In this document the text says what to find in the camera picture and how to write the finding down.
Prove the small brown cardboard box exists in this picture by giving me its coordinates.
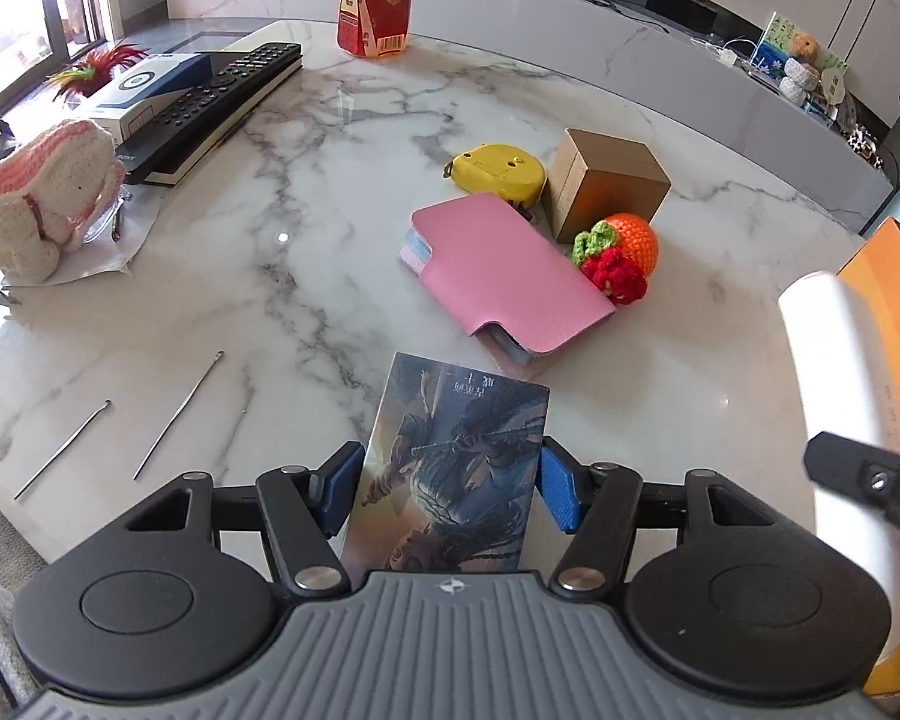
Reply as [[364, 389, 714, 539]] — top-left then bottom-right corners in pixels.
[[540, 127, 672, 245]]

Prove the black remote control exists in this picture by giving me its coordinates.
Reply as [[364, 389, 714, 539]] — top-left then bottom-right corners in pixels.
[[116, 43, 303, 166]]

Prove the cow pattern toy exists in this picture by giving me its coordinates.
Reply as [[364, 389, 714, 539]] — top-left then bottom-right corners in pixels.
[[844, 124, 890, 170]]

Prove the round paper fan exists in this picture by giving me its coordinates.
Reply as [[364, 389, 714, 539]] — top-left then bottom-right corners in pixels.
[[817, 67, 850, 107]]

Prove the crocheted orange fruit toy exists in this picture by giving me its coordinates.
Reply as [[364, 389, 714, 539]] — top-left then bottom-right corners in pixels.
[[570, 211, 659, 306]]

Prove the white book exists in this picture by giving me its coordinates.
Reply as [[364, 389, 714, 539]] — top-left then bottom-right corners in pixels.
[[778, 272, 900, 683]]

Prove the red spiky decoration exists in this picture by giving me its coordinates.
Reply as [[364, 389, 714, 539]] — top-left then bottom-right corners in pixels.
[[45, 43, 151, 102]]

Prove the blue and white box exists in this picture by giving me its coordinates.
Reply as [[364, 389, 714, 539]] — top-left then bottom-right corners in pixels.
[[75, 52, 230, 143]]

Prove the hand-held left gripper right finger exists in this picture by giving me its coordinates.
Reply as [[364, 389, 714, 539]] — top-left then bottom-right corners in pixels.
[[538, 439, 785, 602]]

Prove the clear plastic bag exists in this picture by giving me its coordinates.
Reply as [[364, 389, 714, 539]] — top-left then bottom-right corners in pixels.
[[0, 180, 167, 287]]

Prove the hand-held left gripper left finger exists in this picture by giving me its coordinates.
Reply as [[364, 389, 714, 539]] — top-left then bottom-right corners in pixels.
[[112, 441, 366, 602]]

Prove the orange cardboard box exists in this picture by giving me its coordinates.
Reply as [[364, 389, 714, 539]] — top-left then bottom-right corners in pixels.
[[835, 216, 900, 698]]

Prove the pink card holder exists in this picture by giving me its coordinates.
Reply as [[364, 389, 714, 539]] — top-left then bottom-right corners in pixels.
[[399, 191, 616, 382]]

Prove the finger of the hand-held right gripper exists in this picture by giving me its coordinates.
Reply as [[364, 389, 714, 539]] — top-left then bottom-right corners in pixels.
[[805, 431, 900, 563]]

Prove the long metal crochet hook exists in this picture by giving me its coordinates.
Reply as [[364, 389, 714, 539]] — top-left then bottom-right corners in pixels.
[[133, 350, 224, 479]]

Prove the bear on knitted pot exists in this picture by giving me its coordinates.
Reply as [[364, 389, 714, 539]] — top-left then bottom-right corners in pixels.
[[778, 58, 823, 101]]

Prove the green and blue painting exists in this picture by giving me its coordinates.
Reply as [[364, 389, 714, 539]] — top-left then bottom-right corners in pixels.
[[750, 11, 848, 103]]

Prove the short metal crochet hook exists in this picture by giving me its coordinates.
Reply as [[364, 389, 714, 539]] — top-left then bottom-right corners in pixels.
[[13, 399, 113, 502]]

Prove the patterned grey cloth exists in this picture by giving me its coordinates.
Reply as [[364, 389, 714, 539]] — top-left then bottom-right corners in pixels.
[[0, 566, 55, 720]]

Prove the yellow tape measure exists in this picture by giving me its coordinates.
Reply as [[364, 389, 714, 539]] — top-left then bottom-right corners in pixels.
[[446, 142, 547, 205]]

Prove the crocheted pink white rabbit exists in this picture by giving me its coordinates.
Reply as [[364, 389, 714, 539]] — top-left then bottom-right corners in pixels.
[[0, 120, 127, 284]]

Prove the white charger with cable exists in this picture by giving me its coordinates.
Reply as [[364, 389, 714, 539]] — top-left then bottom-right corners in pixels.
[[694, 36, 745, 70]]

